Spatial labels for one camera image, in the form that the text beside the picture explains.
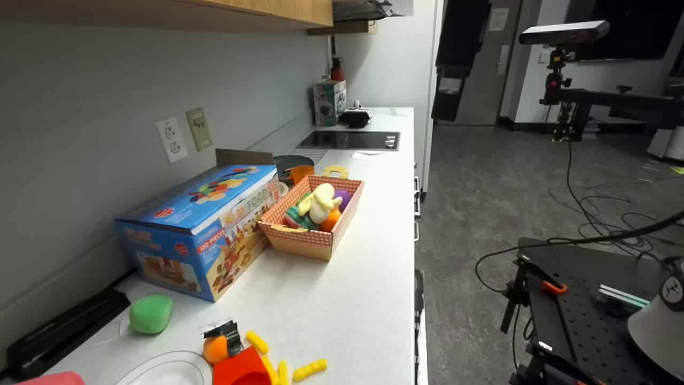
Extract small black toy piece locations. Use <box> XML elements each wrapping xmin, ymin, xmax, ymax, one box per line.
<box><xmin>203</xmin><ymin>318</ymin><xmax>247</xmax><ymax>350</ymax></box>

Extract orange toy fruit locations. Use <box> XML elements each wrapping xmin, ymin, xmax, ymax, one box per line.
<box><xmin>316</xmin><ymin>208</ymin><xmax>344</xmax><ymax>232</ymax></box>

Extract pink cloth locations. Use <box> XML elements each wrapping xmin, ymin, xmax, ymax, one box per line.
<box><xmin>16</xmin><ymin>369</ymin><xmax>91</xmax><ymax>385</ymax></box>

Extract teal cardboard box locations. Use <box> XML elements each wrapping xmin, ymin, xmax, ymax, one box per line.
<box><xmin>310</xmin><ymin>78</ymin><xmax>350</xmax><ymax>128</ymax></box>

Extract small white plate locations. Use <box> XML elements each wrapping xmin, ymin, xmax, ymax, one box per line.
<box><xmin>116</xmin><ymin>348</ymin><xmax>216</xmax><ymax>385</ymax></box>

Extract blue toy box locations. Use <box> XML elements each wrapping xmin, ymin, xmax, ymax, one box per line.
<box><xmin>114</xmin><ymin>162</ymin><xmax>292</xmax><ymax>303</ymax></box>

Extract black wall monitor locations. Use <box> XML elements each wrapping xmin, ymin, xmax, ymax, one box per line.
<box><xmin>564</xmin><ymin>0</ymin><xmax>684</xmax><ymax>62</ymax></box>

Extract thin black cable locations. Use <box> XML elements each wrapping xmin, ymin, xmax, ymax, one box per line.
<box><xmin>563</xmin><ymin>134</ymin><xmax>684</xmax><ymax>260</ymax></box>

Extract red bottle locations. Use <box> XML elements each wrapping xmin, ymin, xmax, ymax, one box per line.
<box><xmin>328</xmin><ymin>55</ymin><xmax>347</xmax><ymax>84</ymax></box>

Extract thick black cable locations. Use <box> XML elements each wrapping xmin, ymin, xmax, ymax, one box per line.
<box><xmin>472</xmin><ymin>208</ymin><xmax>684</xmax><ymax>298</ymax></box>

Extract red toy fries container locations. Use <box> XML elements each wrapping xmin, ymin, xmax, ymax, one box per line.
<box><xmin>210</xmin><ymin>344</ymin><xmax>282</xmax><ymax>385</ymax></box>

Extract black pouch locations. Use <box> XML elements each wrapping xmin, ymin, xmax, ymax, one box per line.
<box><xmin>339</xmin><ymin>106</ymin><xmax>374</xmax><ymax>130</ymax></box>

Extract white floor bins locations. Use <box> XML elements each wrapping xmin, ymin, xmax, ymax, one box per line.
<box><xmin>645</xmin><ymin>127</ymin><xmax>684</xmax><ymax>162</ymax></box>

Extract dark grey round plate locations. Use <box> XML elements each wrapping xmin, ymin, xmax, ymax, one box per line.
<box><xmin>272</xmin><ymin>154</ymin><xmax>316</xmax><ymax>172</ymax></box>

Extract yellow toy fry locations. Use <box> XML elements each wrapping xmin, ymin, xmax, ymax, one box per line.
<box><xmin>244</xmin><ymin>326</ymin><xmax>274</xmax><ymax>356</ymax></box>
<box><xmin>274</xmin><ymin>356</ymin><xmax>294</xmax><ymax>385</ymax></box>
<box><xmin>292</xmin><ymin>356</ymin><xmax>331</xmax><ymax>385</ymax></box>

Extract white wall notice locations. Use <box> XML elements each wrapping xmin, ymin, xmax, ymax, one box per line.
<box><xmin>488</xmin><ymin>6</ymin><xmax>514</xmax><ymax>33</ymax></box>

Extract orange plastic cup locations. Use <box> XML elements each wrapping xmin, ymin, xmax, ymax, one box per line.
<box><xmin>287</xmin><ymin>162</ymin><xmax>316</xmax><ymax>189</ymax></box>

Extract white wall power outlet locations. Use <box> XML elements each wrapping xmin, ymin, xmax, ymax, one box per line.
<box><xmin>157</xmin><ymin>115</ymin><xmax>191</xmax><ymax>167</ymax></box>

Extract beige wall switch plate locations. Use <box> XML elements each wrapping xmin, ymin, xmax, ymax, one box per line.
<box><xmin>185</xmin><ymin>104</ymin><xmax>216</xmax><ymax>154</ymax></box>

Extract black clamp stand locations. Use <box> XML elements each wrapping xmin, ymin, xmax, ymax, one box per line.
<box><xmin>498</xmin><ymin>255</ymin><xmax>551</xmax><ymax>335</ymax></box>

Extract black flat case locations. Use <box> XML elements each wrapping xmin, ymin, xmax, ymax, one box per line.
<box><xmin>4</xmin><ymin>287</ymin><xmax>134</xmax><ymax>383</ymax></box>

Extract black stereo camera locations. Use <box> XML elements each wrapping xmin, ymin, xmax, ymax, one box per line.
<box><xmin>518</xmin><ymin>17</ymin><xmax>613</xmax><ymax>50</ymax></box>

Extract green toy vegetable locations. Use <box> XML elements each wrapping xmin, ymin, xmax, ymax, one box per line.
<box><xmin>285</xmin><ymin>204</ymin><xmax>321</xmax><ymax>231</ymax></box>

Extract small orange toy ball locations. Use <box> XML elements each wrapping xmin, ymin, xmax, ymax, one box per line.
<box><xmin>201</xmin><ymin>334</ymin><xmax>231</xmax><ymax>365</ymax></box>

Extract purple toy fruit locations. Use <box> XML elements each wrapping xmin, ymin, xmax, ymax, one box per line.
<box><xmin>334</xmin><ymin>186</ymin><xmax>355</xmax><ymax>214</ymax></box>

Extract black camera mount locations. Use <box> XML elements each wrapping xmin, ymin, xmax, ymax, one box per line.
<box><xmin>540</xmin><ymin>43</ymin><xmax>581</xmax><ymax>143</ymax></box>

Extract dark range hood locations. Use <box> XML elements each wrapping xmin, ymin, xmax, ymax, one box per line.
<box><xmin>331</xmin><ymin>0</ymin><xmax>393</xmax><ymax>24</ymax></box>

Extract wooden wall cabinet body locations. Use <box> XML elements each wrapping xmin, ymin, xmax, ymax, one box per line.
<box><xmin>0</xmin><ymin>0</ymin><xmax>337</xmax><ymax>33</ymax></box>

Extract small wooden wall cabinet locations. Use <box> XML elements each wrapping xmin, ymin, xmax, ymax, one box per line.
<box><xmin>306</xmin><ymin>20</ymin><xmax>378</xmax><ymax>38</ymax></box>

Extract black glass cooktop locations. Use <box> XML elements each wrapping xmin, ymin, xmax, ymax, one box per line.
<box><xmin>296</xmin><ymin>128</ymin><xmax>402</xmax><ymax>154</ymax></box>

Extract black breadboard robot table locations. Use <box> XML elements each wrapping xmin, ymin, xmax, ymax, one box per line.
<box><xmin>514</xmin><ymin>235</ymin><xmax>684</xmax><ymax>385</ymax></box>

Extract green plastic cup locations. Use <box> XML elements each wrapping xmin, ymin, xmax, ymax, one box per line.
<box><xmin>128</xmin><ymin>293</ymin><xmax>177</xmax><ymax>337</ymax></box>

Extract black door panel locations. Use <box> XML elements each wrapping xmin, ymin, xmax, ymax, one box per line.
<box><xmin>430</xmin><ymin>0</ymin><xmax>494</xmax><ymax>123</ymax></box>

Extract yellow toy banana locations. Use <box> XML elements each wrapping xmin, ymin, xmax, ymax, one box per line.
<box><xmin>308</xmin><ymin>181</ymin><xmax>344</xmax><ymax>227</ymax></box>

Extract light teal strip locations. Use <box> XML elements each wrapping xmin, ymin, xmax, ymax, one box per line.
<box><xmin>597</xmin><ymin>283</ymin><xmax>653</xmax><ymax>310</ymax></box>

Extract orange clamp handle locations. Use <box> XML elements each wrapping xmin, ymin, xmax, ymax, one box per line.
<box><xmin>540</xmin><ymin>278</ymin><xmax>571</xmax><ymax>299</ymax></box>

